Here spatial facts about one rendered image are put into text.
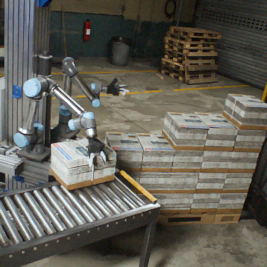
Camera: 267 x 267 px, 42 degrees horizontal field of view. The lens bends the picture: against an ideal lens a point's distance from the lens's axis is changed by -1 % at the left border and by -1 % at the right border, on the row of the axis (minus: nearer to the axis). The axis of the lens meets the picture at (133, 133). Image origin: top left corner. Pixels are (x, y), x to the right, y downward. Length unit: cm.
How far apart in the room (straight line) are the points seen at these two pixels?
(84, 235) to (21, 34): 156
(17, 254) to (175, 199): 185
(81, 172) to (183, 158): 115
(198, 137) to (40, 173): 140
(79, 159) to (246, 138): 169
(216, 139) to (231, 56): 785
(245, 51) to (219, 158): 754
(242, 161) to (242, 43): 752
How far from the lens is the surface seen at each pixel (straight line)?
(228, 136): 328
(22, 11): 280
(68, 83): 321
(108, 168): 249
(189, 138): 313
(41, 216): 218
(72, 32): 982
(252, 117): 333
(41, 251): 204
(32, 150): 280
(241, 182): 361
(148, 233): 248
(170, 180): 327
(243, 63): 1068
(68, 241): 208
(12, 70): 293
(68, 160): 229
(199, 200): 352
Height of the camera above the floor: 212
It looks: 23 degrees down
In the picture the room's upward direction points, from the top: 8 degrees clockwise
